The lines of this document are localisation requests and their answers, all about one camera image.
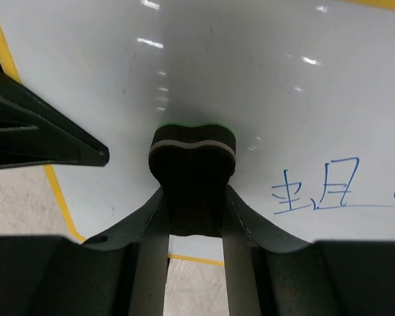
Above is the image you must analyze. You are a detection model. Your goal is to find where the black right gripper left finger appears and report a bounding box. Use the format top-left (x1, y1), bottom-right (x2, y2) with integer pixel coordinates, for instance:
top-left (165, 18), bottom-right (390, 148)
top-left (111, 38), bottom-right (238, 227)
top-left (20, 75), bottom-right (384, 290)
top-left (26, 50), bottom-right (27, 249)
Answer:
top-left (0, 190), bottom-right (169, 315)

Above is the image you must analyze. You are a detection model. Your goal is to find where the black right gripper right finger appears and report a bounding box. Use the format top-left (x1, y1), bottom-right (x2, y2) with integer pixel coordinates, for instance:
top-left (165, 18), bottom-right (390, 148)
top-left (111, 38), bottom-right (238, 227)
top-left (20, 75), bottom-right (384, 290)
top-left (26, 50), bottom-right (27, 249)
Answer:
top-left (222, 187), bottom-right (395, 315)

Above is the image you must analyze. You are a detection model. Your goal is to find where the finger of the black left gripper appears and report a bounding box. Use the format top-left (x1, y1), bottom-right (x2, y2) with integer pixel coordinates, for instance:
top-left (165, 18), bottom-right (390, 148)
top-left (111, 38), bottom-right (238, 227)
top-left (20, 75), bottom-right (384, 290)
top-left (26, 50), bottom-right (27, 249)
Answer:
top-left (0, 126), bottom-right (105, 169)
top-left (0, 72), bottom-right (109, 164)

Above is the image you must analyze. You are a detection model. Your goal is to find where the black felt whiteboard eraser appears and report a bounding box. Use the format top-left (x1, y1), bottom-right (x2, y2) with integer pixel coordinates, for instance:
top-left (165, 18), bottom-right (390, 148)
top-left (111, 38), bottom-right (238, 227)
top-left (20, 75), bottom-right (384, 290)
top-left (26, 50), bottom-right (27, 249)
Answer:
top-left (148, 124), bottom-right (236, 238)

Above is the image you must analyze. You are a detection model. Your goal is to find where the yellow framed whiteboard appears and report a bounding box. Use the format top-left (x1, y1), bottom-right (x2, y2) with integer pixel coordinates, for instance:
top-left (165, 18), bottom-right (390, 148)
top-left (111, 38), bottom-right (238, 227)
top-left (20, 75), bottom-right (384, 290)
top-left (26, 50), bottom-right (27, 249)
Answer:
top-left (0, 0), bottom-right (395, 267)

